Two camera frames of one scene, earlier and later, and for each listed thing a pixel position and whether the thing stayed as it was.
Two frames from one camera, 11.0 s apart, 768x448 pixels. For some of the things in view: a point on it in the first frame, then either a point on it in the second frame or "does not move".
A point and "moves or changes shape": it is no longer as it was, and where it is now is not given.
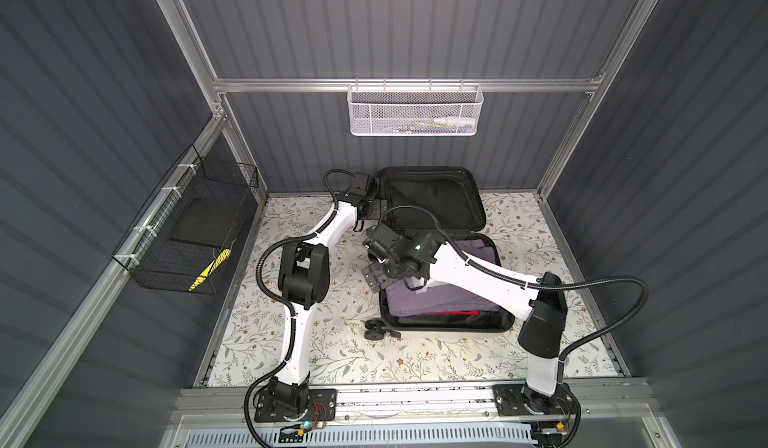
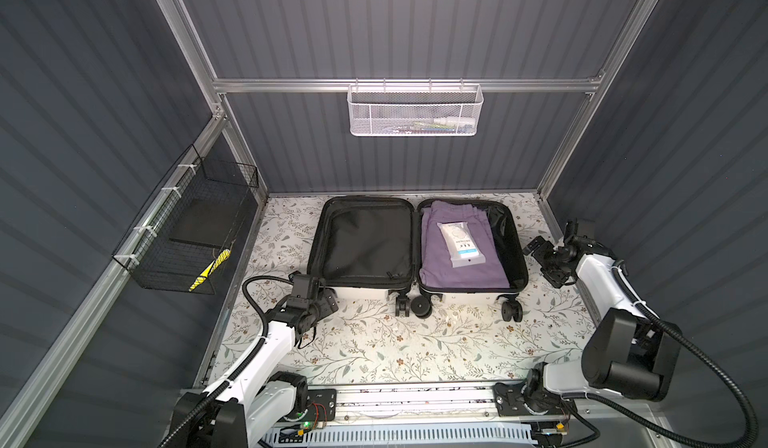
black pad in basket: (208, 221) does not move
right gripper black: (379, 280) -> (557, 277)
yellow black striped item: (204, 275) does not move
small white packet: (413, 281) -> (460, 244)
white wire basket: (409, 110) does not move
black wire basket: (181, 242) does not move
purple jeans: (402, 299) moves or changes shape
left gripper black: (370, 203) -> (325, 302)
